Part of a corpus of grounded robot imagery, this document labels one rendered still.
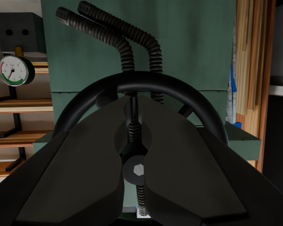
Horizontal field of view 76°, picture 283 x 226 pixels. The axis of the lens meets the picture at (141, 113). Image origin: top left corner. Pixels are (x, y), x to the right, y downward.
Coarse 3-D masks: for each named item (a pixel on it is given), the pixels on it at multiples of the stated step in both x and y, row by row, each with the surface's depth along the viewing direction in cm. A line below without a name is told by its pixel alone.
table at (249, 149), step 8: (232, 128) 57; (48, 136) 52; (232, 136) 50; (240, 136) 50; (248, 136) 50; (40, 144) 47; (232, 144) 48; (240, 144) 48; (248, 144) 48; (256, 144) 48; (120, 152) 40; (240, 152) 48; (248, 152) 48; (256, 152) 48; (248, 160) 49; (256, 160) 49
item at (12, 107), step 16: (32, 64) 224; (16, 96) 278; (0, 112) 237; (16, 112) 238; (32, 112) 240; (16, 128) 277; (0, 144) 240; (16, 144) 240; (32, 144) 242; (16, 160) 282; (0, 176) 250
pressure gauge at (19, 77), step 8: (16, 48) 38; (8, 56) 37; (16, 56) 37; (0, 64) 37; (8, 64) 37; (16, 64) 37; (24, 64) 37; (0, 72) 38; (8, 72) 38; (16, 72) 38; (24, 72) 38; (32, 72) 39; (8, 80) 38; (16, 80) 38; (24, 80) 38; (32, 80) 40
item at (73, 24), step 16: (64, 16) 32; (80, 16) 32; (96, 16) 32; (112, 16) 31; (96, 32) 31; (112, 32) 31; (128, 32) 31; (144, 32) 30; (128, 48) 30; (128, 64) 31; (160, 64) 31; (160, 96) 33; (144, 192) 38; (144, 208) 39
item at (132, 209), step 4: (124, 208) 45; (128, 208) 45; (132, 208) 45; (136, 208) 42; (124, 212) 45; (128, 212) 45; (132, 212) 45; (140, 216) 42; (144, 216) 42; (148, 216) 42
